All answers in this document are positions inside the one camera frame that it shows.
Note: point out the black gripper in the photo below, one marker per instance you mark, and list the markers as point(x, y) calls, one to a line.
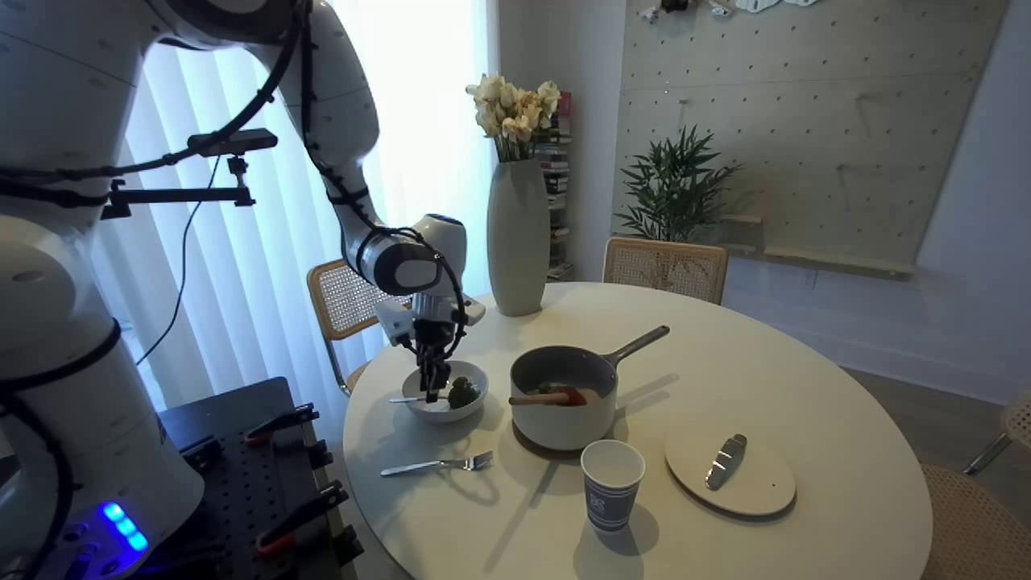
point(431, 343)

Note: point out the white ceramic bowl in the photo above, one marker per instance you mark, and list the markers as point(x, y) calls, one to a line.
point(439, 410)

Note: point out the silver metal spoon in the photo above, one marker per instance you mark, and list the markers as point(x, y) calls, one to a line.
point(413, 397)

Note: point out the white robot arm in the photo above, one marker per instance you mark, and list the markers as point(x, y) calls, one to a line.
point(96, 478)

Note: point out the blue and white paper cup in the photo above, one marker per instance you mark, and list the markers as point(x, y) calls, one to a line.
point(609, 482)

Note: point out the green broccoli floret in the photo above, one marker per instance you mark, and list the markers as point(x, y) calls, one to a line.
point(463, 391)

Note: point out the wooden spatula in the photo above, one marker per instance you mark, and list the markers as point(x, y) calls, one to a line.
point(548, 397)

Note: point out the tall white ribbed vase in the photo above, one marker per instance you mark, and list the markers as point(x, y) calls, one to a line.
point(515, 235)

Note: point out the black equipment cart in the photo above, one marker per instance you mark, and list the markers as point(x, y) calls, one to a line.
point(268, 507)

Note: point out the rattan dining chair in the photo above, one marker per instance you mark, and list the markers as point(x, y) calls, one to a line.
point(669, 266)

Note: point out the cream flower bouquet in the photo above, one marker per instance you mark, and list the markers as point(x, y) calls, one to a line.
point(515, 121)

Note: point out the potted green plant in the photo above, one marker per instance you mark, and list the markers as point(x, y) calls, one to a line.
point(673, 187)

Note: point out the round pot lid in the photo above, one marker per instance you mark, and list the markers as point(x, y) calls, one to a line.
point(733, 472)

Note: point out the white saucepan with handle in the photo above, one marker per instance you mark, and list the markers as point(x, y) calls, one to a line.
point(581, 368)

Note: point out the black camera on mount arm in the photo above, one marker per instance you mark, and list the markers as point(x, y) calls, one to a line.
point(214, 178)

